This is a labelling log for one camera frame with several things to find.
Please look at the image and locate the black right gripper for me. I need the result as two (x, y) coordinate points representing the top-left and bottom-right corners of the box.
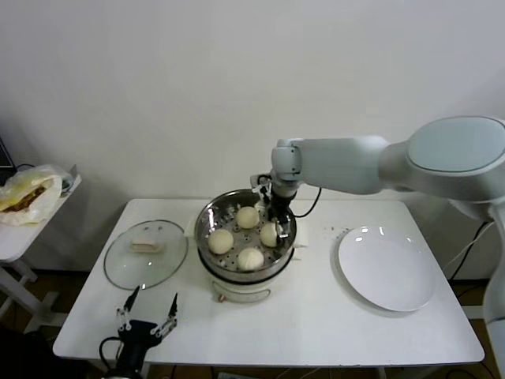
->
(269, 193), (291, 243)

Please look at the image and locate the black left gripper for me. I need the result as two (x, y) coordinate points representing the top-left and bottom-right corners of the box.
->
(115, 283), (180, 370)

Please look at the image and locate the white steamed baozi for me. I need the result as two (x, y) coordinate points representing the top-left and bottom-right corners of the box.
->
(208, 228), (235, 256)
(235, 205), (260, 230)
(237, 246), (264, 272)
(259, 223), (282, 248)

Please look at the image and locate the round glass lid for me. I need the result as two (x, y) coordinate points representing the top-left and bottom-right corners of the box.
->
(103, 220), (189, 291)

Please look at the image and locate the stainless steel steamer pot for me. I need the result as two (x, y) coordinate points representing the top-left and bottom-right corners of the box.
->
(194, 189), (297, 280)

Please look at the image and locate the white round plate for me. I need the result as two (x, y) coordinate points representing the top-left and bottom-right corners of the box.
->
(337, 224), (438, 313)

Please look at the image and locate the white side table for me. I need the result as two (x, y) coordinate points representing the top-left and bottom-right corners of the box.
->
(0, 173), (83, 328)

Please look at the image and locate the small green packet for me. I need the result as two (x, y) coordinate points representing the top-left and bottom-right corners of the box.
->
(58, 164), (79, 195)

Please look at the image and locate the plastic bag with food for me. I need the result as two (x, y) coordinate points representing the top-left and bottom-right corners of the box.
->
(0, 163), (64, 227)

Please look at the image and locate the black horizontal bar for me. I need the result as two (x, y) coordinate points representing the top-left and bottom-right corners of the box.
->
(449, 276), (490, 286)

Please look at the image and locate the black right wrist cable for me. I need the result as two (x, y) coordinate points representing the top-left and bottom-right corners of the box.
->
(291, 186), (323, 219)

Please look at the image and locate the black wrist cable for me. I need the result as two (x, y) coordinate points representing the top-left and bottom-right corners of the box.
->
(98, 336), (124, 370)
(291, 186), (323, 219)

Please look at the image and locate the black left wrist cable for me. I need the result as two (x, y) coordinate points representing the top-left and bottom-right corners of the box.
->
(98, 336), (124, 370)

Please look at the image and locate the white hanging cable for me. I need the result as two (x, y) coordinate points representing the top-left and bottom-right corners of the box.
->
(445, 223), (487, 273)

